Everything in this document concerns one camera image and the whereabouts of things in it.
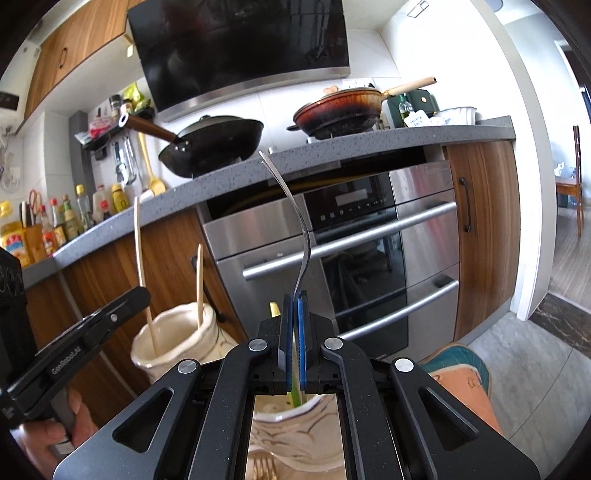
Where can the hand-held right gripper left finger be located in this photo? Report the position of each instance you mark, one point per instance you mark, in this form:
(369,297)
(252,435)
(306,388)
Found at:
(288,344)

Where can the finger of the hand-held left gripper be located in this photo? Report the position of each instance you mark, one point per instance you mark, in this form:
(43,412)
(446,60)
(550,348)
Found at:
(124,307)

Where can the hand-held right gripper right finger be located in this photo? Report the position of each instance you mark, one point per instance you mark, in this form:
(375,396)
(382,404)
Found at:
(302,344)

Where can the yellow tulip-topped plastic utensil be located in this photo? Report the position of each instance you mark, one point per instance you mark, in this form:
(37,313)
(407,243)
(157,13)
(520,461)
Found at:
(275,310)

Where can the wooden chopstick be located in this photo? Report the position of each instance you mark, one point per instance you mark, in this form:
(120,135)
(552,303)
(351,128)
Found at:
(141,258)
(199,286)

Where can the white ceramic utensil holder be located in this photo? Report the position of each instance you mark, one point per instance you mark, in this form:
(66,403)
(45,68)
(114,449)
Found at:
(184,344)
(295,429)

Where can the gold fork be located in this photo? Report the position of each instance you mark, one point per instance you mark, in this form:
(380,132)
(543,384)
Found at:
(264,467)

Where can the silver metal spoon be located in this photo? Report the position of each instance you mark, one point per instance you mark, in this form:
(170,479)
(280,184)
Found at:
(286,194)

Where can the person's left hand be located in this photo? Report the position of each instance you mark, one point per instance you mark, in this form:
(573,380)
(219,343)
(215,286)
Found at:
(83,415)

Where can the wide wooden lower cabinet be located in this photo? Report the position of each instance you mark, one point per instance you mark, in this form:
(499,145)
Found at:
(161,258)

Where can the row of condiment bottles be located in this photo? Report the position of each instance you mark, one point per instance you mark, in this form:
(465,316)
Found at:
(69,221)

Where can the yellow cooking spoon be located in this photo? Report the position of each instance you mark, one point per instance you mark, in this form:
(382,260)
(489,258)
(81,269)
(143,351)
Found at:
(157,184)

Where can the grey stone countertop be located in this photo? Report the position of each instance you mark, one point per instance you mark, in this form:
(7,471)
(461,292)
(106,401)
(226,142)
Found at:
(198,185)

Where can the grey kitchen tool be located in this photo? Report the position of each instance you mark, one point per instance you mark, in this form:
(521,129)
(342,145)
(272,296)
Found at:
(119,164)

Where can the printed floor mat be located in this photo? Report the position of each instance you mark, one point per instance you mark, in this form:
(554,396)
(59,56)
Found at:
(461,387)

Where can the stainless steel built-in oven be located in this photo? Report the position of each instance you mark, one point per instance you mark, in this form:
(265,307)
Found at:
(425,230)

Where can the red snack packet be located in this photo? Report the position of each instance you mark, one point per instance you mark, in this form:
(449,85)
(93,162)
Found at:
(99,127)

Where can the black wok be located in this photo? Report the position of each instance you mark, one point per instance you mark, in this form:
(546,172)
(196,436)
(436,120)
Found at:
(217,147)

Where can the spice jar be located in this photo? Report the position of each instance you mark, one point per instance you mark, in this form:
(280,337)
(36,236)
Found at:
(114,105)

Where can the black wok lid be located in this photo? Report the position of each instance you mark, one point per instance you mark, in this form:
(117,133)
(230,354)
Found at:
(217,125)

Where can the gas stove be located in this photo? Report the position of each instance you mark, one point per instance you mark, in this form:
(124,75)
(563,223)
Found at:
(323,135)

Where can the green snack packet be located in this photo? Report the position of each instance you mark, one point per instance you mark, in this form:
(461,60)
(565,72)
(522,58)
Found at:
(135,94)

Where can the narrow wooden lower cabinet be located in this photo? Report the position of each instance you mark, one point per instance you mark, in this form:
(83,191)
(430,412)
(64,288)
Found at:
(489,230)

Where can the red-brown frying pan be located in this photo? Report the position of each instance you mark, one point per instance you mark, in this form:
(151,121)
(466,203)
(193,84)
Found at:
(341,117)

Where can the brown pan lid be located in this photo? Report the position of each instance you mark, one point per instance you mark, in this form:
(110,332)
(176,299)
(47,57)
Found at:
(341,99)

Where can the white label card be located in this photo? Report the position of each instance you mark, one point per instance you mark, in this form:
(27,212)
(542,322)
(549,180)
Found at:
(418,120)

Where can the olive oil bottle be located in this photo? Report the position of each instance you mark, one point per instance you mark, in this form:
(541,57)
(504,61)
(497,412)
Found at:
(405,110)

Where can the wooden upper cabinet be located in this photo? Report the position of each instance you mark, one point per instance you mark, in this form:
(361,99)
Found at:
(78,46)

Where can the green kitchen appliance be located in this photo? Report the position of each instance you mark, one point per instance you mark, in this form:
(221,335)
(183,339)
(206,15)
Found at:
(420,101)

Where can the black range hood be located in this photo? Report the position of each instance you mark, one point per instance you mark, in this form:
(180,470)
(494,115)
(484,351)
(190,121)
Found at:
(240,46)

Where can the wooden chair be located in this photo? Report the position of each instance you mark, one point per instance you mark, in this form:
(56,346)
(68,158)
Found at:
(576,184)

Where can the round ceiling lamp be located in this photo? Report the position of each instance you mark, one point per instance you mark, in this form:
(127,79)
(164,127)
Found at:
(494,4)

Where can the black wall shelf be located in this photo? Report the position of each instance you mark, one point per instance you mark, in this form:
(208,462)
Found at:
(99,141)

